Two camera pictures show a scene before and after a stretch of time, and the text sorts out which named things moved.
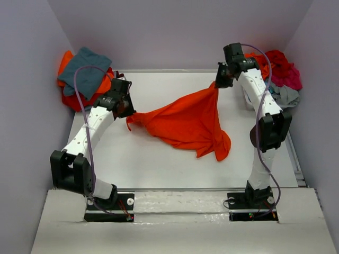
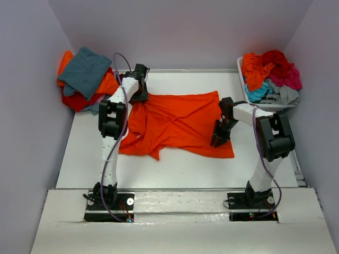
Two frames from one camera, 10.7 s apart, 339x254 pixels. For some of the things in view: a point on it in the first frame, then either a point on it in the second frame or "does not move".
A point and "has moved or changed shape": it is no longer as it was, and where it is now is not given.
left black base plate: (123, 211) does not move
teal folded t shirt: (89, 79) does not move
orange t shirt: (188, 122) has moved or changed shape
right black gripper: (220, 83) -> (224, 137)
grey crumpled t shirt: (284, 96) does not move
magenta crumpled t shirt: (292, 79) does not move
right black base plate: (251, 206) does not move
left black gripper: (131, 110) -> (143, 97)
